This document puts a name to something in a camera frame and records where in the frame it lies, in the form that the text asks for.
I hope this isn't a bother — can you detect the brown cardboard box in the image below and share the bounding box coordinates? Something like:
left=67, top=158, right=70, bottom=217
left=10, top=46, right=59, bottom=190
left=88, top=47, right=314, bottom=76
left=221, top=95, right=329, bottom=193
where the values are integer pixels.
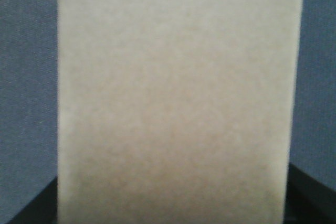
left=58, top=0, right=302, bottom=223

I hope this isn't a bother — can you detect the black conveyor belt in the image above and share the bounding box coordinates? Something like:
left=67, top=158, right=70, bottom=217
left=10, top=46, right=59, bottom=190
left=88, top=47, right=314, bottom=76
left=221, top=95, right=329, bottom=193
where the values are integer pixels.
left=0, top=0, right=336, bottom=224

